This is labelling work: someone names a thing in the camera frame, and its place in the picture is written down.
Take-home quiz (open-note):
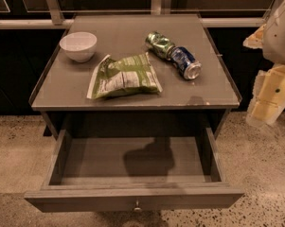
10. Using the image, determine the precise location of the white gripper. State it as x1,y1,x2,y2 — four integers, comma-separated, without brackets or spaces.
242,0,285,127

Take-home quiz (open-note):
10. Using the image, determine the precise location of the green jalapeno chip bag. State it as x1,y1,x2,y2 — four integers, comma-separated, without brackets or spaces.
87,53,163,99

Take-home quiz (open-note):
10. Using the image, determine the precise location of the metal drawer knob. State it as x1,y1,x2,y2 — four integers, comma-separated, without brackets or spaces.
134,201,142,213

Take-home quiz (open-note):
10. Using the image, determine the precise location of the metal window frame rail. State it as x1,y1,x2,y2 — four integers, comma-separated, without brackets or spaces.
0,0,285,30

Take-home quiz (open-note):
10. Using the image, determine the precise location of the open grey top drawer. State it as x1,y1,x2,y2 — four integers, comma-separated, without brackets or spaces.
25,128,243,212

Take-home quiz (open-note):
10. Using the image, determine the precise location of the crushed green soda can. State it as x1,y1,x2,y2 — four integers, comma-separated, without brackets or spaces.
145,31,175,61

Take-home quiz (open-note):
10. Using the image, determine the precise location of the white ceramic bowl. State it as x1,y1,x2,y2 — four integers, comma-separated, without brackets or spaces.
60,32,98,62

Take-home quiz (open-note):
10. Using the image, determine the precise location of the blue soda can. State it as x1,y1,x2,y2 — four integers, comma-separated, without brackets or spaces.
170,46,202,80

